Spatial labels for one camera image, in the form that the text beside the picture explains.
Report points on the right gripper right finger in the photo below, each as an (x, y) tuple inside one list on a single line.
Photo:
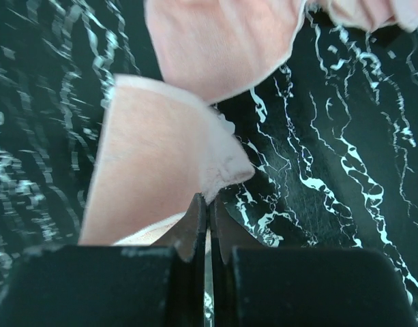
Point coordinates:
[(255, 285)]

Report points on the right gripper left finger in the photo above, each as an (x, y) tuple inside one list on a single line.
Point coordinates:
[(69, 285)]

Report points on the pink towel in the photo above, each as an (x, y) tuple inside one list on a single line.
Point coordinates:
[(370, 15), (161, 140)]

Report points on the crumpled pink towel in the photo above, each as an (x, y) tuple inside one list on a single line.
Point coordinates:
[(370, 15)]

